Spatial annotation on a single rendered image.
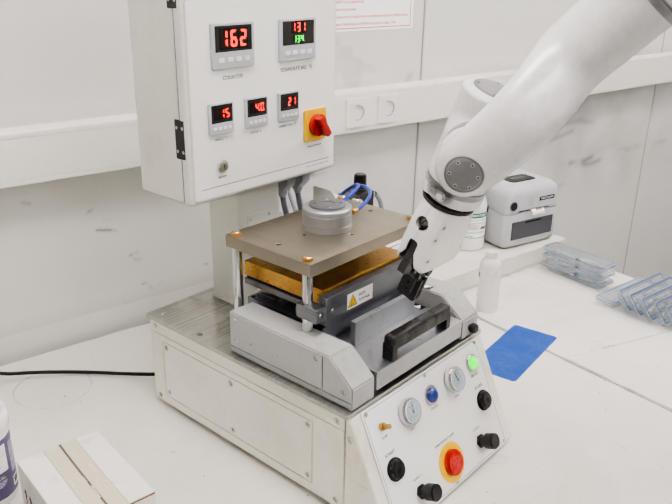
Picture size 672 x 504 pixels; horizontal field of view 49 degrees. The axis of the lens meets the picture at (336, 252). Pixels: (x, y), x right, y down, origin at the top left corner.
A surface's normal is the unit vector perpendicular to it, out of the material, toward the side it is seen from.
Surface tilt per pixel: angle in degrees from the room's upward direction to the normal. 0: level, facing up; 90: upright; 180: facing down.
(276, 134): 90
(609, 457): 0
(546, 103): 69
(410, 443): 65
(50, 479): 3
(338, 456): 90
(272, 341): 90
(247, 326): 90
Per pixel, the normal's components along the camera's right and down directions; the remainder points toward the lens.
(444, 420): 0.69, -0.16
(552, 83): 0.27, -0.08
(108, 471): 0.00, -0.92
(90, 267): 0.62, 0.30
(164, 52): -0.67, 0.26
